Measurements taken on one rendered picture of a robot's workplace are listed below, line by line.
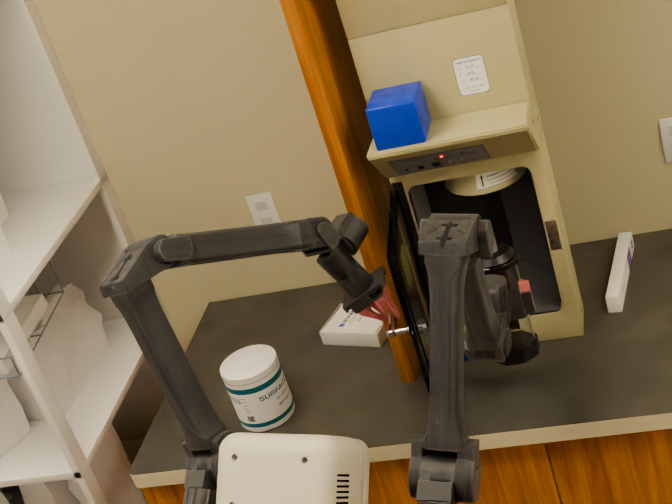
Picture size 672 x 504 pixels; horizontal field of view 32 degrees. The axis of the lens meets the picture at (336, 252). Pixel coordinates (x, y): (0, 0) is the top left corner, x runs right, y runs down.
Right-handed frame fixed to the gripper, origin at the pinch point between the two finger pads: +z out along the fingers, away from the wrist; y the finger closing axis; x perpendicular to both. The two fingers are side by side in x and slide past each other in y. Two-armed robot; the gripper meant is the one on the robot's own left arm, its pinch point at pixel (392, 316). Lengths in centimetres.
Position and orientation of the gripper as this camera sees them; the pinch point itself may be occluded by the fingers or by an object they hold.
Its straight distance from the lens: 239.4
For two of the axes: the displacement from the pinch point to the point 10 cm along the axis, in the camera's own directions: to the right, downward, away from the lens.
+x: -0.7, 5.1, -8.6
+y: -7.4, 5.5, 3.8
